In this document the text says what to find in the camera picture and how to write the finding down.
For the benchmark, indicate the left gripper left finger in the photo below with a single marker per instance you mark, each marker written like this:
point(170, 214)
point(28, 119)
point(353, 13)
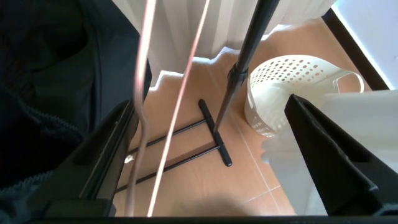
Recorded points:
point(96, 174)

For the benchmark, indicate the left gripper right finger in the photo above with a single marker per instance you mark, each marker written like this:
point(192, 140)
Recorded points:
point(342, 177)

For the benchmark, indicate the white printed tank top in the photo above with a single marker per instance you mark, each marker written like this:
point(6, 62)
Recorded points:
point(367, 124)

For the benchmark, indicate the black shorts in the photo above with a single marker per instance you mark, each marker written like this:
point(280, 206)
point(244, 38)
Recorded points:
point(62, 77)

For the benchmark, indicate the pink clothes hanger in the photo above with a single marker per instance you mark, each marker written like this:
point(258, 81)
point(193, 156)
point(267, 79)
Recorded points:
point(141, 62)

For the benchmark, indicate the white laundry basket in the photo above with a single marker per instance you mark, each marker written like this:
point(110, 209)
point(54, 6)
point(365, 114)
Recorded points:
point(273, 93)

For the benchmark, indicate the black clothes rack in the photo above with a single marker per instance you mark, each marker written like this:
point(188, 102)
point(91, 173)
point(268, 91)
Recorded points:
point(248, 46)

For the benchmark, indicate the beige curtain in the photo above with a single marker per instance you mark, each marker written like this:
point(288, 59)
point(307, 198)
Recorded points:
point(180, 31)

